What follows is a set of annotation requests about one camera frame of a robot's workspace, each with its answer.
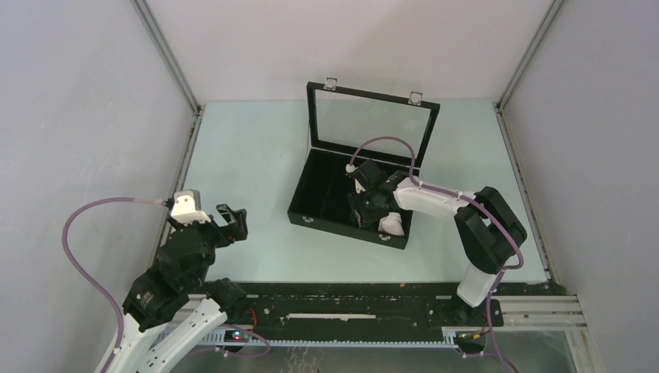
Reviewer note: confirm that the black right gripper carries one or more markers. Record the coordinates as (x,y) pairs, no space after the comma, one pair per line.
(353,204)

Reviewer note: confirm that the left aluminium frame post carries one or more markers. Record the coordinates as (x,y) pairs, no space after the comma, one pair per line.
(154,30)

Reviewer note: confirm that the black display case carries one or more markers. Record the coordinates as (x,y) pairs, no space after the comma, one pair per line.
(348,125)

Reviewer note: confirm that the right aluminium frame post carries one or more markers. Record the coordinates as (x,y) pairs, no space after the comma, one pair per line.
(534,45)

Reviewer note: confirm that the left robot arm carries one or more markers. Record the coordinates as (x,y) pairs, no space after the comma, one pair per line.
(171,306)

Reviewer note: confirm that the white sock with black stripes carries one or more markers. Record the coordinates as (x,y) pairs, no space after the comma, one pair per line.
(392,224)

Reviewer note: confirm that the aluminium frame post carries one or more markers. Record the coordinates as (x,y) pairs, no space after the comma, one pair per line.
(534,45)
(154,30)

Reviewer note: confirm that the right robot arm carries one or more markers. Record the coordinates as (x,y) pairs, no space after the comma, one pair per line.
(489,230)

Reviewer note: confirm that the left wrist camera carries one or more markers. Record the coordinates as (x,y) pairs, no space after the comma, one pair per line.
(186,208)

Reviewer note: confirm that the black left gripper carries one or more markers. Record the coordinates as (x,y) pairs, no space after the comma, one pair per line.
(229,233)

